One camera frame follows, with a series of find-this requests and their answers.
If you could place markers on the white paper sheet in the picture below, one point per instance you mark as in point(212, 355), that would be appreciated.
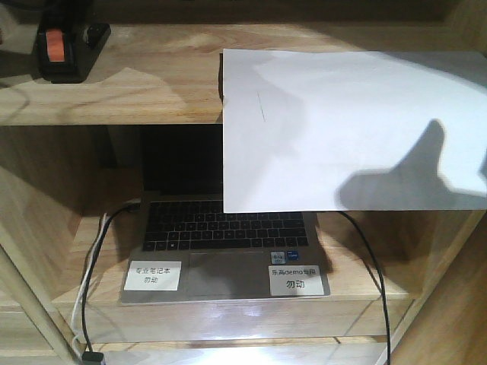
point(354, 131)

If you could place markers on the black stapler with orange label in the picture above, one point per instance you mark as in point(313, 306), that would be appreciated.
point(67, 45)

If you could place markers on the silver Huawei laptop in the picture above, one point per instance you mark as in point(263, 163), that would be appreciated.
point(189, 249)

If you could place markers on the wooden shelf unit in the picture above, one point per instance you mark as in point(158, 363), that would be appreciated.
point(406, 287)

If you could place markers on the black power adapter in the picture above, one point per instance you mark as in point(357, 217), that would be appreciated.
point(93, 358)

